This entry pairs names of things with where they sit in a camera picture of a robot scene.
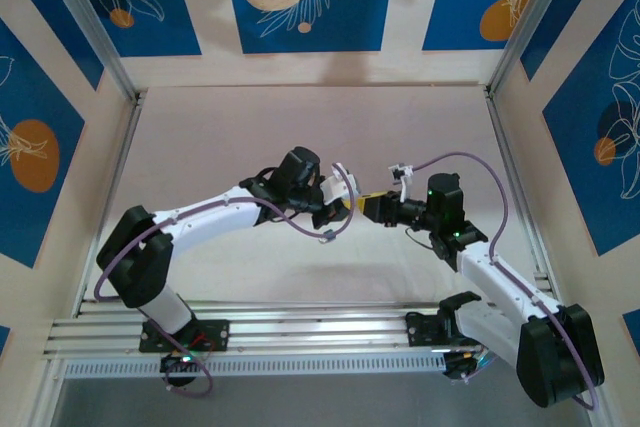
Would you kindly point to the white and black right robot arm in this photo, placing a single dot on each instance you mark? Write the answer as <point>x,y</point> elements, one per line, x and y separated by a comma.
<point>500,277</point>

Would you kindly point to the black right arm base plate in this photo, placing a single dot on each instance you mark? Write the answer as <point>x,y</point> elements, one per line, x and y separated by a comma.
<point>420,332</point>

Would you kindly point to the black controller box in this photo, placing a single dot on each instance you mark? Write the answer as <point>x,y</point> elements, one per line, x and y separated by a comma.
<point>172,364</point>
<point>455,364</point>

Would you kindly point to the aluminium table side rail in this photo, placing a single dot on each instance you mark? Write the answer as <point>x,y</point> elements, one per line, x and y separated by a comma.
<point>500,122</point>
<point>125,147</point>

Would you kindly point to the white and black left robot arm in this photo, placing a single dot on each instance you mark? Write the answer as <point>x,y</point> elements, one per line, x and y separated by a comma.
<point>210,212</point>

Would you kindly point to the aluminium mounting rail frame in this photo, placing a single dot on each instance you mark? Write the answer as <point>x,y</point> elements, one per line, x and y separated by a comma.
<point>320,327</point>

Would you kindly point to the grey metal sheet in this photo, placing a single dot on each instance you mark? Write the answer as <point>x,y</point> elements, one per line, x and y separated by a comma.
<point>320,404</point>

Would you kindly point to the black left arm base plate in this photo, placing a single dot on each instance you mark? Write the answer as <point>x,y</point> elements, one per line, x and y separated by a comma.
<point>220,334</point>

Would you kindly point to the aluminium corner post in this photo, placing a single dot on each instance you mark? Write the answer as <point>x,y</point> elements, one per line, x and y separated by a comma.
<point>535,17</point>
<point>90,12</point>

